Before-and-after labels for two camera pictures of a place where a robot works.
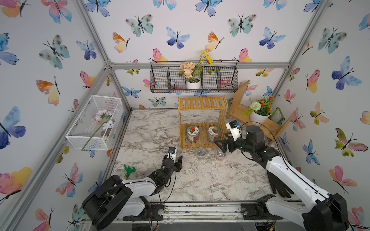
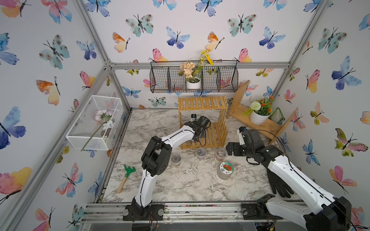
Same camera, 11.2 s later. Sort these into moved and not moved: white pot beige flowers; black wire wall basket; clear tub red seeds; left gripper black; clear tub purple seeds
Moved: left gripper black
Not moved: black wire wall basket; clear tub purple seeds; clear tub red seeds; white pot beige flowers
